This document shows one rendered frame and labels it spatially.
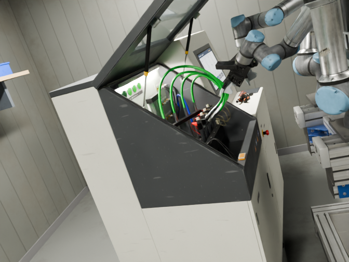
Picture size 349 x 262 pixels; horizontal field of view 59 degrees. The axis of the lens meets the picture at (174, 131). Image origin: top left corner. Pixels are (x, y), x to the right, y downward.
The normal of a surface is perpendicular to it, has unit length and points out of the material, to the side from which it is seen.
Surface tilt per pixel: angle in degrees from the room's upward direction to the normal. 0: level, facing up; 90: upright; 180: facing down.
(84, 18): 90
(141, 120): 90
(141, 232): 90
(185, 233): 90
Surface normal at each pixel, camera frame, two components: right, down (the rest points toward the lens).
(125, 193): -0.32, 0.36
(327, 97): -0.77, 0.51
